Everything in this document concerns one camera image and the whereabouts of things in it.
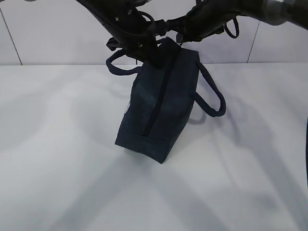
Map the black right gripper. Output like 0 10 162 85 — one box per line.
158 4 231 43

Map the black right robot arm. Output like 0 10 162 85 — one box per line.
158 0 308 43

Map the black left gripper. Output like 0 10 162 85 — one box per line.
106 10 166 68

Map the dark navy lunch bag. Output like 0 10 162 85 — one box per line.
106 37 226 163

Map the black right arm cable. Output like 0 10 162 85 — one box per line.
223 17 239 39

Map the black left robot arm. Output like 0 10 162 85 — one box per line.
78 0 164 67

